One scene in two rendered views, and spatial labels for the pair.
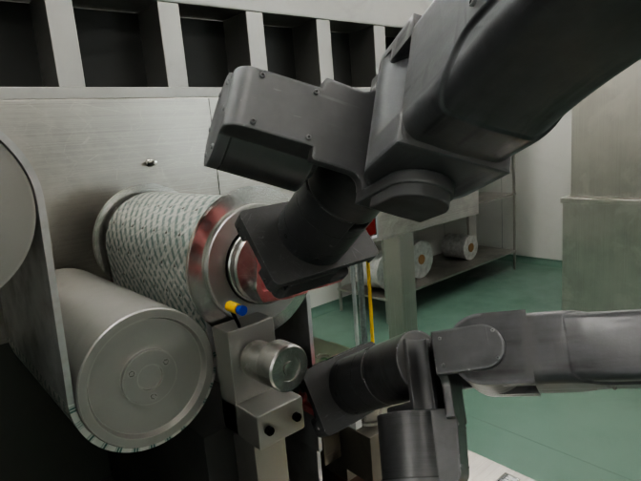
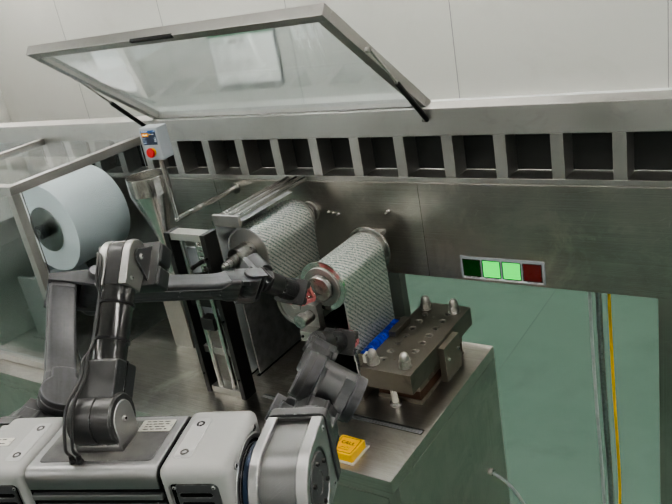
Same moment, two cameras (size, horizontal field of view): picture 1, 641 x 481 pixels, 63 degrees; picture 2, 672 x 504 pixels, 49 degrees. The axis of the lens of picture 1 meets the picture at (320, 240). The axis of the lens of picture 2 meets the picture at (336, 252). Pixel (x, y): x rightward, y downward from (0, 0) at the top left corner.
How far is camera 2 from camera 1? 190 cm
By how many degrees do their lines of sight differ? 74
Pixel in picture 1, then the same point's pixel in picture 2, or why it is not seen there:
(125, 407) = (289, 310)
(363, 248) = (299, 300)
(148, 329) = not seen: hidden behind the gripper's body
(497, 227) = not seen: outside the picture
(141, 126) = (384, 194)
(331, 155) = not seen: hidden behind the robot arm
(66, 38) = (356, 156)
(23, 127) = (342, 191)
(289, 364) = (299, 321)
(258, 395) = (312, 326)
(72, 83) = (359, 174)
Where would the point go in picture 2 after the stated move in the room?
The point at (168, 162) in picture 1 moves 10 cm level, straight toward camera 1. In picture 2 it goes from (397, 212) to (370, 222)
